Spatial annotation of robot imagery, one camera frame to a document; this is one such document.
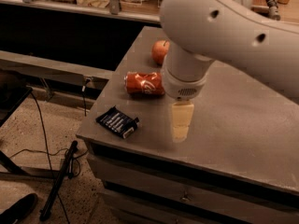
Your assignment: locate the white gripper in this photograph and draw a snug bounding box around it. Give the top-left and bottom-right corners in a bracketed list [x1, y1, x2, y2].
[161, 67, 206, 142]

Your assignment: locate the red coke can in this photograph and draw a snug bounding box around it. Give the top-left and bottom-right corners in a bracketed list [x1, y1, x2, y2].
[124, 72, 164, 95]

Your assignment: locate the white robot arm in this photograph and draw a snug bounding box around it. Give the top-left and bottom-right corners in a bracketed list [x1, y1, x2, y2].
[160, 0, 299, 142]

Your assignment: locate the blue rxbar blueberry wrapper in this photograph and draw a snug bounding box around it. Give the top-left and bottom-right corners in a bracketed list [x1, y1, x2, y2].
[95, 106, 139, 139]

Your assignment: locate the red apple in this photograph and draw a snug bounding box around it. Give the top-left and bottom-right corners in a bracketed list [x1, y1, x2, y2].
[151, 40, 170, 65]

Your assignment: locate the grey drawer cabinet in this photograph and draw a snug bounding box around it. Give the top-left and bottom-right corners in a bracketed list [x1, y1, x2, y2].
[85, 142, 299, 224]

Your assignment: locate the black power strip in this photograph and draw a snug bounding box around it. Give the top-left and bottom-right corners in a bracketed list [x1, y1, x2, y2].
[39, 141, 78, 221]

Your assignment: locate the black side table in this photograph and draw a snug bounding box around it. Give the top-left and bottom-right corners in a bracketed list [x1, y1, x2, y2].
[0, 86, 34, 175]

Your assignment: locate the black shoe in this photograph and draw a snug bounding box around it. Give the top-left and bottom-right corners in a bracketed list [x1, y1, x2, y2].
[0, 193, 38, 224]

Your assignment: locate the black floor cable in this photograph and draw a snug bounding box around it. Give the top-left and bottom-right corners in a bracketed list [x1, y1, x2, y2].
[8, 91, 90, 224]

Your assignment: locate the grey metal bench rail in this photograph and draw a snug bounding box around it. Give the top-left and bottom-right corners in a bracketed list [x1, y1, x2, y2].
[0, 50, 113, 90]

